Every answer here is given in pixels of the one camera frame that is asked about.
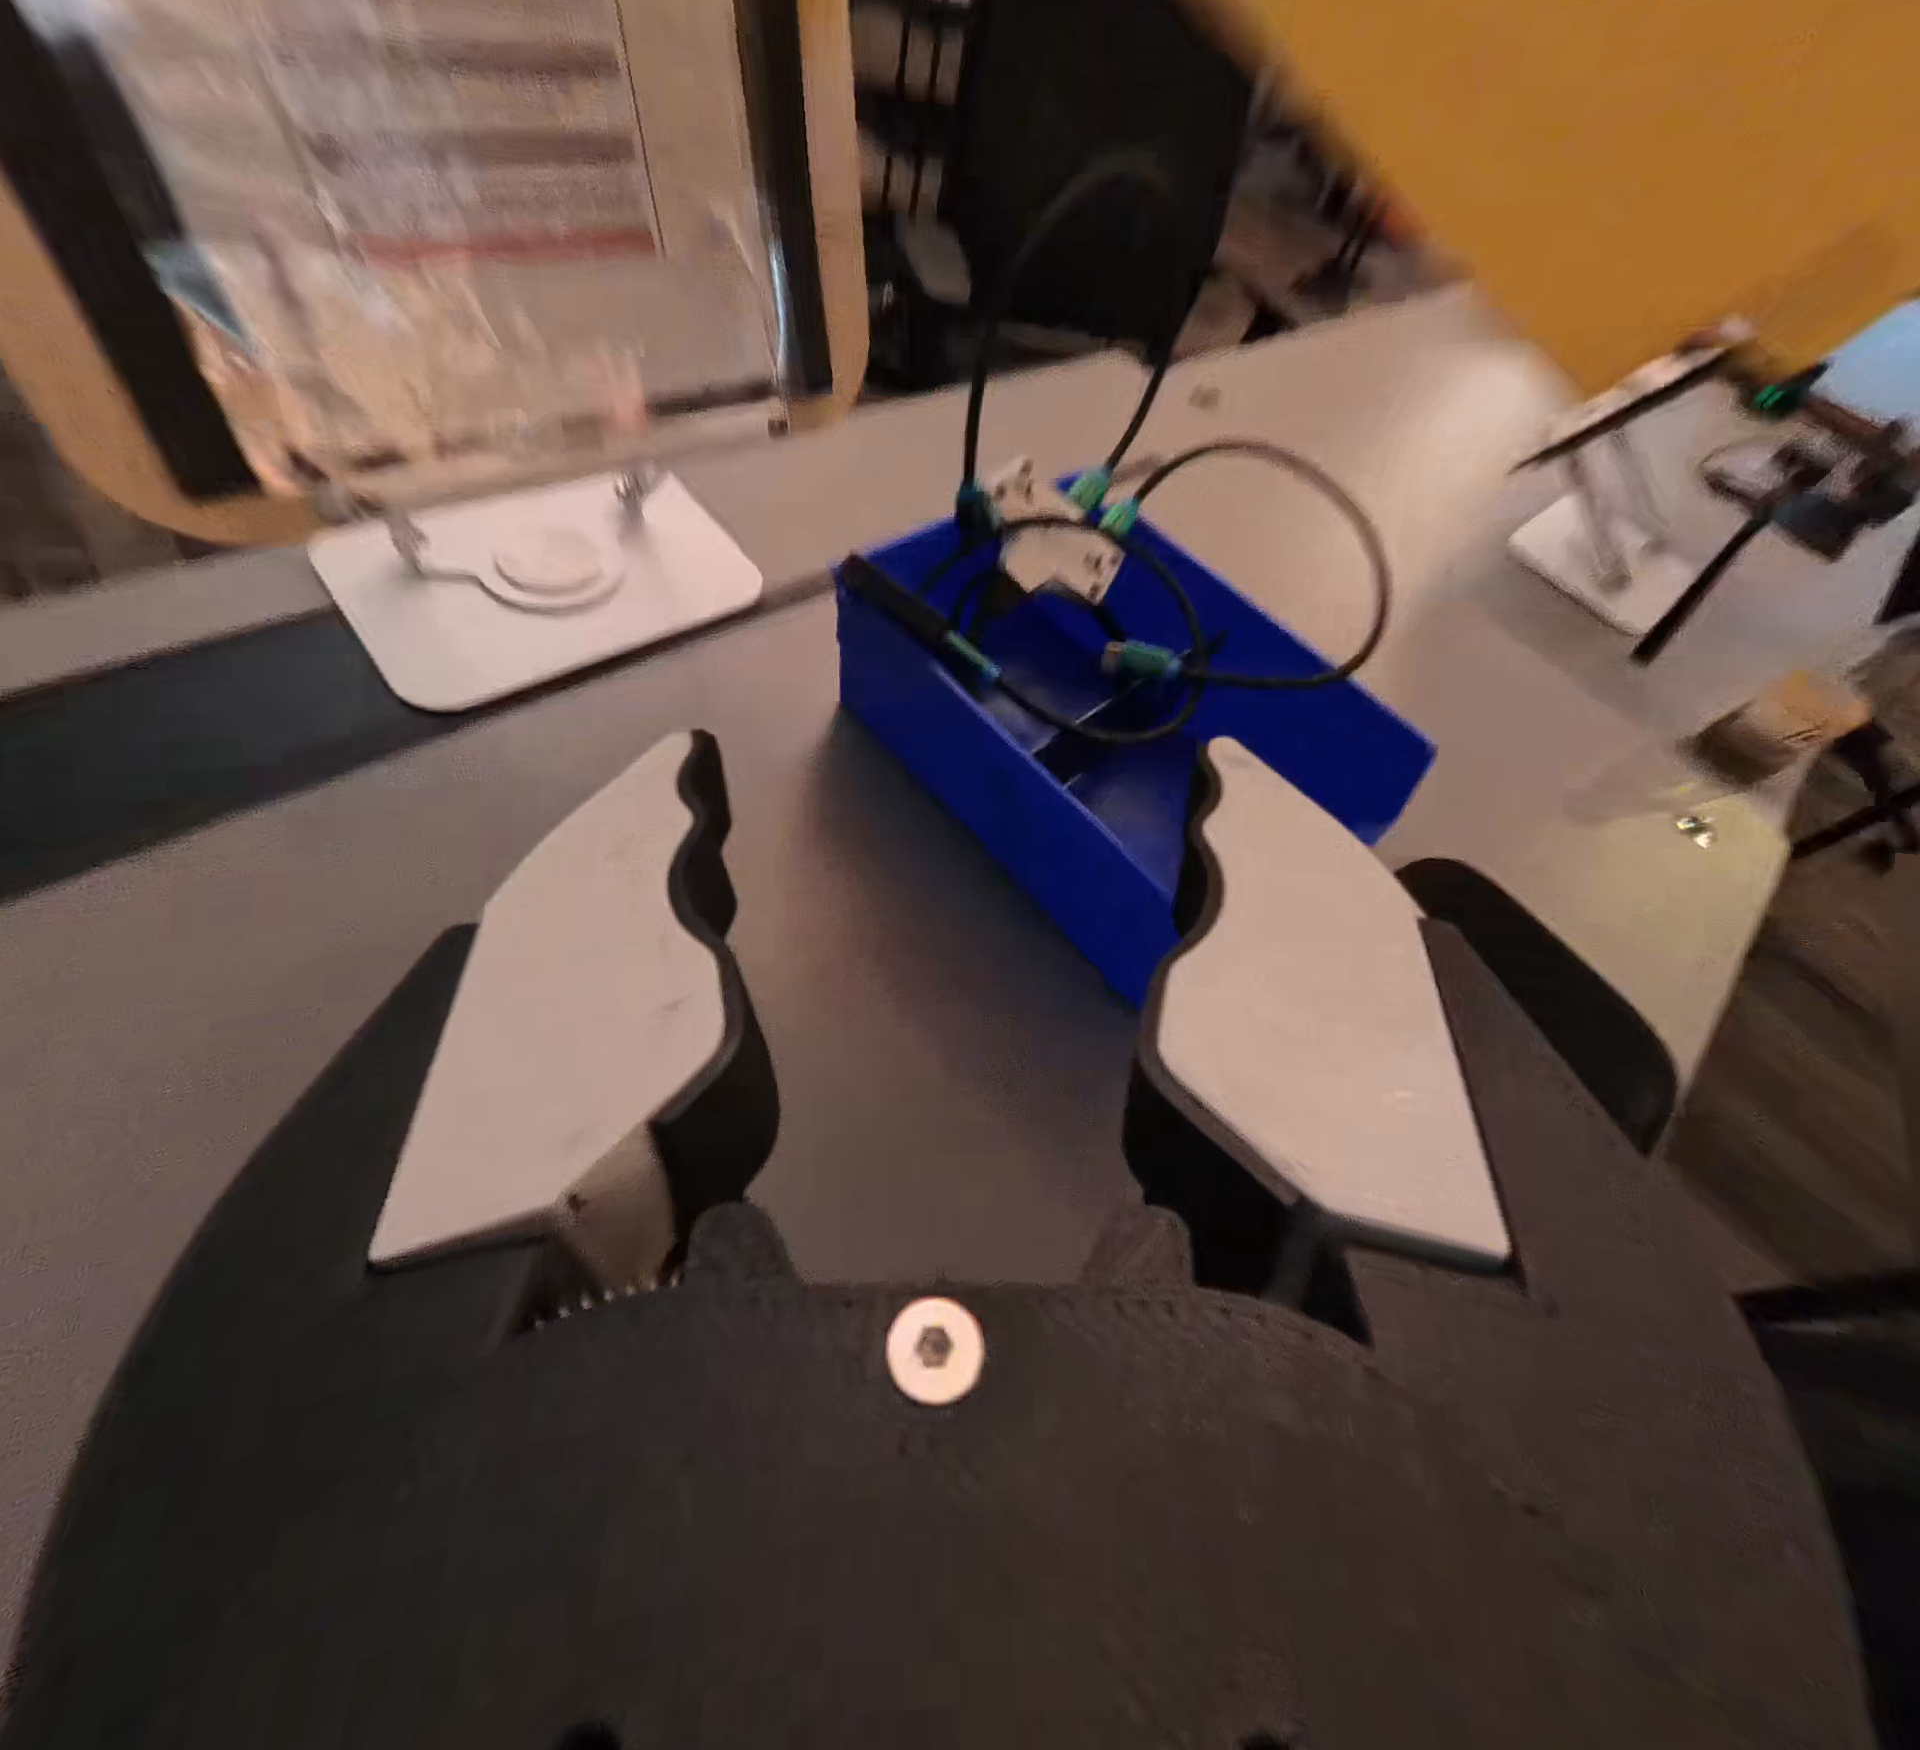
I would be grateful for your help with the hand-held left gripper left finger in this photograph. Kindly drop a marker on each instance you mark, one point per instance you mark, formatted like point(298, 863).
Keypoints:
point(571, 1000)

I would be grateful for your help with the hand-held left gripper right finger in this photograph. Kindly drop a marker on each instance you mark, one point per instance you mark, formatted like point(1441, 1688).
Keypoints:
point(1320, 1015)

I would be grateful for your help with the blue plastic bin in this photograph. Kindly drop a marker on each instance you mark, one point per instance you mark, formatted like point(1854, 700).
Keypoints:
point(991, 790)

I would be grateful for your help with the silver hdmi adapter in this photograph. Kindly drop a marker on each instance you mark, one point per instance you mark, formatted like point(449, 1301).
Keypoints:
point(1059, 558)

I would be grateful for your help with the instruction sign on stand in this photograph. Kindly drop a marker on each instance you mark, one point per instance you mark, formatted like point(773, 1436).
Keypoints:
point(451, 131)

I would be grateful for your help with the yellow board white stand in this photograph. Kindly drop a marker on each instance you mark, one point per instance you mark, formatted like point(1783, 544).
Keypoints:
point(1501, 55)

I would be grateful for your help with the black mesh chair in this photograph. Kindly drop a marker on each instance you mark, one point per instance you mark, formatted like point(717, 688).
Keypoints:
point(1095, 55)

